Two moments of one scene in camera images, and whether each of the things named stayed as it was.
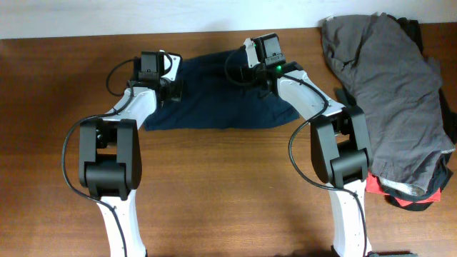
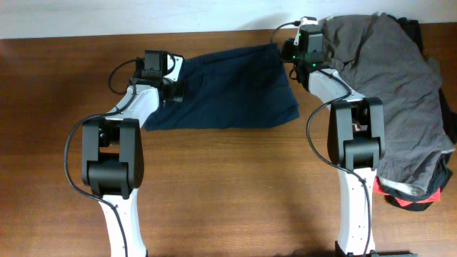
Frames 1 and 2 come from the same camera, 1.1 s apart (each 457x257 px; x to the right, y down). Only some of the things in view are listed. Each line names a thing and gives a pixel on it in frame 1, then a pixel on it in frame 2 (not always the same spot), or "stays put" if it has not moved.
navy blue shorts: x=211 y=98 stays put
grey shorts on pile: x=398 y=87 stays put
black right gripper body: x=251 y=76 to x=290 y=52
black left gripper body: x=173 y=88 stays put
